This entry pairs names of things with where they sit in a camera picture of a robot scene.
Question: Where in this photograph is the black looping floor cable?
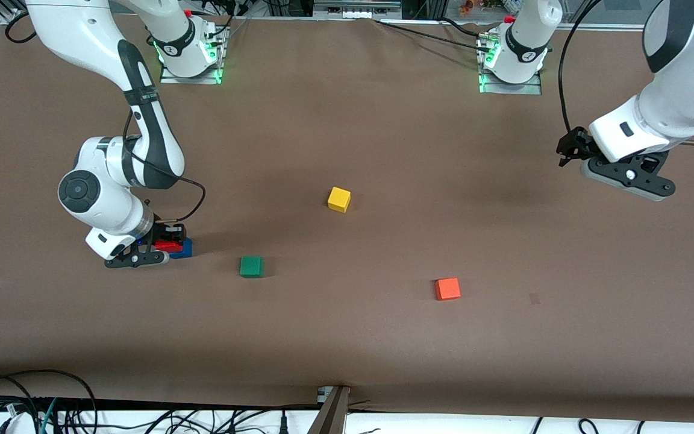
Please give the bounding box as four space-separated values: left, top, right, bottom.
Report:
0 369 99 434

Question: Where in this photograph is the paper table cover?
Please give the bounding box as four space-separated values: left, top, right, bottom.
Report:
0 11 694 418

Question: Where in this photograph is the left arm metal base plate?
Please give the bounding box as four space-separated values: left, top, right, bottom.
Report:
478 69 543 96

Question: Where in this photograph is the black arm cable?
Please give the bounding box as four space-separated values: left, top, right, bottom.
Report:
123 108 207 224
557 0 602 138

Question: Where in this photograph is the grey metal beam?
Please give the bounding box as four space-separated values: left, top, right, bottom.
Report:
308 386 351 434

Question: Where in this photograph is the short black table cable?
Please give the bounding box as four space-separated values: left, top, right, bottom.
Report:
436 16 487 39

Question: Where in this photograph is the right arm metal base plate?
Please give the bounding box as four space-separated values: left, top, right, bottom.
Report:
159 57 225 85

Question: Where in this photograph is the yellow wooden block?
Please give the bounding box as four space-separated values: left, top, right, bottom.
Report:
327 186 352 213

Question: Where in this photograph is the grey power strip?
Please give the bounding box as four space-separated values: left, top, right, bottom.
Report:
314 0 402 20

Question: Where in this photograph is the aluminium corner bracket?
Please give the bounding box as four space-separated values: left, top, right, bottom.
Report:
0 0 27 26

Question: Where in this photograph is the orange decorative item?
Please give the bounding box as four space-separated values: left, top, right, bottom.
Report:
458 0 507 16

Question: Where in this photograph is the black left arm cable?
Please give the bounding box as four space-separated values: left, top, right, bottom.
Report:
557 0 602 138

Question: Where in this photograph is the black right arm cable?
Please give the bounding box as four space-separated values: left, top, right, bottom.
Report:
123 108 207 224

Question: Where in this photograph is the green floor cable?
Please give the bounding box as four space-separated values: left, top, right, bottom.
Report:
37 398 60 434

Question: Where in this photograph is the aluminium frame rail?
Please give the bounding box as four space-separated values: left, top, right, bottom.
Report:
564 23 646 31

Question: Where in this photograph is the orange wooden block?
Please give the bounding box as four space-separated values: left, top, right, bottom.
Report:
434 277 462 301

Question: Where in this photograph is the long black table cable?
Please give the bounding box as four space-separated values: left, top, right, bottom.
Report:
374 18 492 52

